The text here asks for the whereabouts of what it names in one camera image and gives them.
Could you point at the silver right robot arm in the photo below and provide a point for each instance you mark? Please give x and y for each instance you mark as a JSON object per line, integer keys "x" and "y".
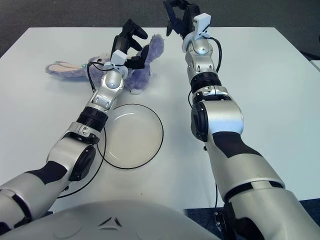
{"x": 220, "y": 120}

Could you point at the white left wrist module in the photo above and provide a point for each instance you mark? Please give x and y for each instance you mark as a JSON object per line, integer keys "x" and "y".
{"x": 117, "y": 58}

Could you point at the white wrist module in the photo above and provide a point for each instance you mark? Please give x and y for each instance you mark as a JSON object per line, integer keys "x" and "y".
{"x": 117, "y": 58}
{"x": 202, "y": 25}

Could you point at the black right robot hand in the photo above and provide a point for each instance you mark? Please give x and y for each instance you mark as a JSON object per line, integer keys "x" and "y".
{"x": 186, "y": 22}

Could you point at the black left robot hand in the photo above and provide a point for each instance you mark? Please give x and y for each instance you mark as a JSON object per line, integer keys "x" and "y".
{"x": 122, "y": 42}

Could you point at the purple plush bunny doll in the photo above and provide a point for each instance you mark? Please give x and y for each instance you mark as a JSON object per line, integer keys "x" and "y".
{"x": 140, "y": 77}

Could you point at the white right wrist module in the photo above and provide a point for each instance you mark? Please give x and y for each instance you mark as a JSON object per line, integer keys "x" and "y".
{"x": 202, "y": 25}

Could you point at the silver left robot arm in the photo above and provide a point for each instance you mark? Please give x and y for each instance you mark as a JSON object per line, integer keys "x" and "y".
{"x": 75, "y": 150}

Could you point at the black chair base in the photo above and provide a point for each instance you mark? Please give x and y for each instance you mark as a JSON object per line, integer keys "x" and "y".
{"x": 316, "y": 56}

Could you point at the grey robot torso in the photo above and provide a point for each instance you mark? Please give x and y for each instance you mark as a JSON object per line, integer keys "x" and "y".
{"x": 112, "y": 220}

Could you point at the white plate with black rim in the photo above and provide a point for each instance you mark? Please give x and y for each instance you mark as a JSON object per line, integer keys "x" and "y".
{"x": 135, "y": 140}

